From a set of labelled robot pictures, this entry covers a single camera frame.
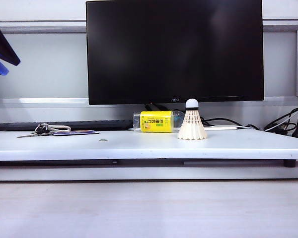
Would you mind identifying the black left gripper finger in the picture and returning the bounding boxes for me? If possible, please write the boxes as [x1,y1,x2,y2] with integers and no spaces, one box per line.
[0,11,21,66]

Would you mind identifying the white feather shuttlecock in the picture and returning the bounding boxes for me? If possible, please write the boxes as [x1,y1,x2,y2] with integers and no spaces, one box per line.
[177,98,209,141]

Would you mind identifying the black computer keyboard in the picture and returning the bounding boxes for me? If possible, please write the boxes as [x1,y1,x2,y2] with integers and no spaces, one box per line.
[0,119,134,132]

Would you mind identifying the metal key bunch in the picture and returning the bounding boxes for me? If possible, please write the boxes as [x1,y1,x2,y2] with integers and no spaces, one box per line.
[16,123,52,138]

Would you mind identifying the blue key tag card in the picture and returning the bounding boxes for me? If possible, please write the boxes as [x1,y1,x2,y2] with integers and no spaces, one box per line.
[51,129,100,136]

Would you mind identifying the black computer monitor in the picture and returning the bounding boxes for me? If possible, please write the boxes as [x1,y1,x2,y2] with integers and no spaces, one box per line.
[85,0,265,106]

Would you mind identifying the yellow label plastic bottle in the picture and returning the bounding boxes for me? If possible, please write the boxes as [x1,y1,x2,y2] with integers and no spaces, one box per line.
[133,111,187,133]

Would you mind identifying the white raised desk board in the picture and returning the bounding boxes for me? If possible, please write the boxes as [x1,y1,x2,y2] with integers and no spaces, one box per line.
[0,128,298,162]

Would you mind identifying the white flat device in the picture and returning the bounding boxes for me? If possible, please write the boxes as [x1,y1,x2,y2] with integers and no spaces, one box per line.
[206,125,239,131]

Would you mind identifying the aluminium partition frame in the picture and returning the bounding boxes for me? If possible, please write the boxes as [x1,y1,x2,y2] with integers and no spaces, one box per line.
[0,16,298,109]

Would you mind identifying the white braided rope lanyard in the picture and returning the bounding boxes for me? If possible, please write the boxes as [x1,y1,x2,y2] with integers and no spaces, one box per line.
[46,124,72,132]

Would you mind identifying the white cable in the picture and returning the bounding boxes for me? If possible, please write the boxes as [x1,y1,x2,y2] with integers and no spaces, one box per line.
[264,104,298,131]

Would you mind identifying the black looped cable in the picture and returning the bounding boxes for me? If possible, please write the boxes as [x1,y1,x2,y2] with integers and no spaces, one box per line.
[263,106,298,132]

